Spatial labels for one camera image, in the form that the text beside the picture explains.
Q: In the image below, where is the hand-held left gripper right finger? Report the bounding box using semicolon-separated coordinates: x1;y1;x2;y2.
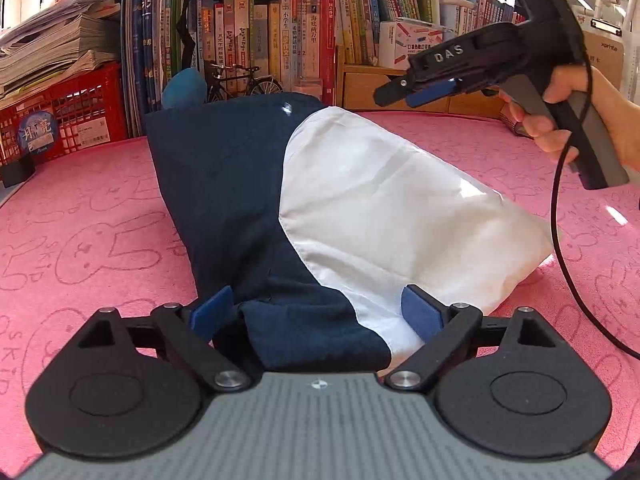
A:
384;284;558;392

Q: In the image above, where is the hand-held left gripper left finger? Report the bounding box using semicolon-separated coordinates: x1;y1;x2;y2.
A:
75;285;253;392

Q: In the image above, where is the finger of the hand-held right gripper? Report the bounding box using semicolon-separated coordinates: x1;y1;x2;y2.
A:
406;80;456;108
374;74;418;107

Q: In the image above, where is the navy and white jacket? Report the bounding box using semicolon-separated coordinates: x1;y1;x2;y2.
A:
144;92;563;376

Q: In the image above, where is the person's right hand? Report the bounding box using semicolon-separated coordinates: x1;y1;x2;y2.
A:
497;64;640;172

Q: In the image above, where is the wooden shelf with drawers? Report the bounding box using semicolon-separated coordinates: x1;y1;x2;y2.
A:
336;62;506;116

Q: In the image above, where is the row of pink red books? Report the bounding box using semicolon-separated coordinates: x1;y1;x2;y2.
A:
452;0;526;41

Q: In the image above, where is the white box colourful print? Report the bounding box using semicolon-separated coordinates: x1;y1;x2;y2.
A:
378;19;446;71

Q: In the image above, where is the row of green-spined books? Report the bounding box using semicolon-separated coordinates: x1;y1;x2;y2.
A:
334;0;436;66

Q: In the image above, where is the brown clipboard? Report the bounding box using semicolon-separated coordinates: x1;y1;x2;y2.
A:
582;12;628;91

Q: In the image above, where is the row of colourful upright books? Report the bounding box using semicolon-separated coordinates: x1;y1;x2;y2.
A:
197;0;338;107

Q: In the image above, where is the pink rabbit-print mat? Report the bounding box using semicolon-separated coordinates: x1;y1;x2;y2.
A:
0;110;640;476

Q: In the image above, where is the model bicycle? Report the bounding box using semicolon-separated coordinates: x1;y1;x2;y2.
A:
205;60;283;103

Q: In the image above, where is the blue plush ball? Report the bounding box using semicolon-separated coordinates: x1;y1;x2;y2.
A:
162;67;208;110

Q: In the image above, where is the red plastic crate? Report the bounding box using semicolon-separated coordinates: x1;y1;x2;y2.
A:
0;62;128;166

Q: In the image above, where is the small black box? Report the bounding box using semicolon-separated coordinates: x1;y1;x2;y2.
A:
0;157;37;188

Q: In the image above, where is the row of tall blue books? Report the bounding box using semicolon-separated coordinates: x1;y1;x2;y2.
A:
121;0;201;138

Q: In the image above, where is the stack of papers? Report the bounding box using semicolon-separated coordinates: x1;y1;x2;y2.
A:
0;0;123;101

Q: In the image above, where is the black cable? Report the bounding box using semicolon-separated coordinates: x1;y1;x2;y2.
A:
549;0;640;362

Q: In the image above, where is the black strap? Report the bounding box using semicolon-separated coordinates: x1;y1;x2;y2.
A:
179;0;201;68

